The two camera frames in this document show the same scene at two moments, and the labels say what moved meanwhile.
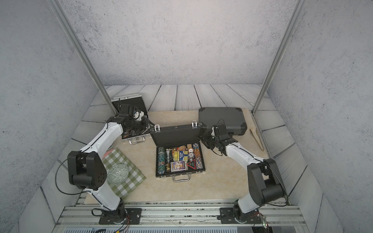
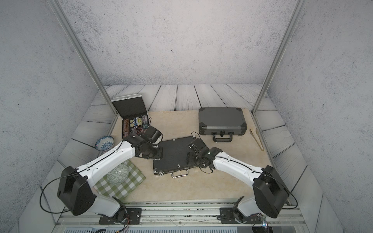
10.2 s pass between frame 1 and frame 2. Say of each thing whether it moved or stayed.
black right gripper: moved
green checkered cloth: stayed
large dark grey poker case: stayed
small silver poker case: stayed
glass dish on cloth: stayed
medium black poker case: moved
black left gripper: moved
